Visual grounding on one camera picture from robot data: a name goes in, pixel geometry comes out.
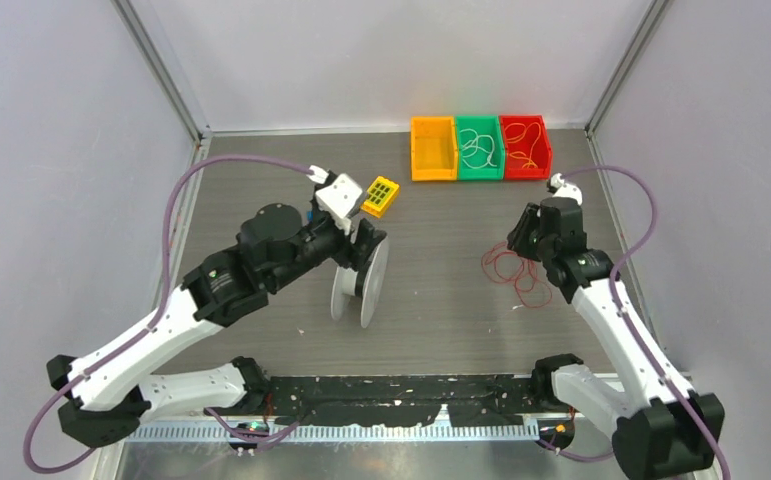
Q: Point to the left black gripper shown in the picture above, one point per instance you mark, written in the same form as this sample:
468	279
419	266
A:
351	253

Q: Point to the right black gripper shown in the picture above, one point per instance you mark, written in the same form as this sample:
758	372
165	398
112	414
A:
518	237

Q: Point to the grey cable spool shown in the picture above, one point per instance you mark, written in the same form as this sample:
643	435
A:
365	284

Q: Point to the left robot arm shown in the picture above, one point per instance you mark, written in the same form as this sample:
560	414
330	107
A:
110	393

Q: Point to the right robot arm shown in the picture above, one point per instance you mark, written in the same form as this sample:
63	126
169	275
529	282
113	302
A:
658	425

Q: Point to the yellow toy brick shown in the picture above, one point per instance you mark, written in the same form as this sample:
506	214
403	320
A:
381	194

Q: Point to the red bin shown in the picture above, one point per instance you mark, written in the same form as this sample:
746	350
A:
528	150

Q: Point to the green bin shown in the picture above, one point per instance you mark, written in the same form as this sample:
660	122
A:
481	148

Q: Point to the orange bin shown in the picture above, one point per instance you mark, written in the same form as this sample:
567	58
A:
434	154

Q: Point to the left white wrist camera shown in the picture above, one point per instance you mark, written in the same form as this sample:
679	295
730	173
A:
338	195

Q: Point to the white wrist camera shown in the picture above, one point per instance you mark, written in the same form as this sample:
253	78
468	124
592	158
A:
338	195
560	187

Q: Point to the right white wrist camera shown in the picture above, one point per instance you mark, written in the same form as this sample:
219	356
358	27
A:
560	187

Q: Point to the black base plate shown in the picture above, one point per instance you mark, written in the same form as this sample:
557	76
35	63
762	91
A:
405	401

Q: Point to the slotted cable duct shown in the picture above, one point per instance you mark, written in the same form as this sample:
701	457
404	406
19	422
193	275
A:
439	431

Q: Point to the right aluminium frame post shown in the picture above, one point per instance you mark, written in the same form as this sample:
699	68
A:
640	39

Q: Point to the aluminium frame post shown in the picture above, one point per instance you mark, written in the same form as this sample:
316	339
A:
640	39
143	25

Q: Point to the left aluminium frame post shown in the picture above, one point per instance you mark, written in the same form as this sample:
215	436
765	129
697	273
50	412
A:
143	25

